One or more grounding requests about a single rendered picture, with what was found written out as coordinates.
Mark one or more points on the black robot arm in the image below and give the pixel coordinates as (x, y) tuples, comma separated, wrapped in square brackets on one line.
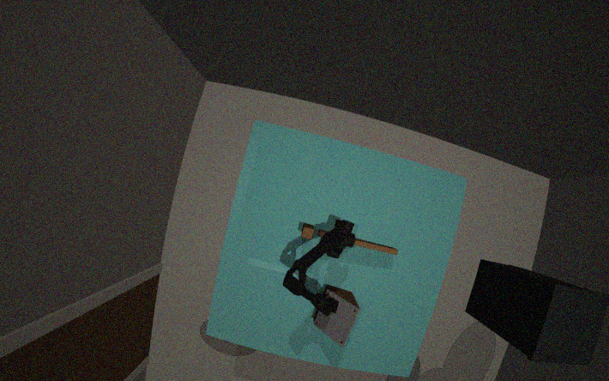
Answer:
[(335, 240)]

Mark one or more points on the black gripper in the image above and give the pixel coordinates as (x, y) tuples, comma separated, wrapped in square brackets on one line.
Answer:
[(333, 253)]

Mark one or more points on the brown wooden post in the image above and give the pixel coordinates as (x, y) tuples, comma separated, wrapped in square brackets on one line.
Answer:
[(307, 231)]

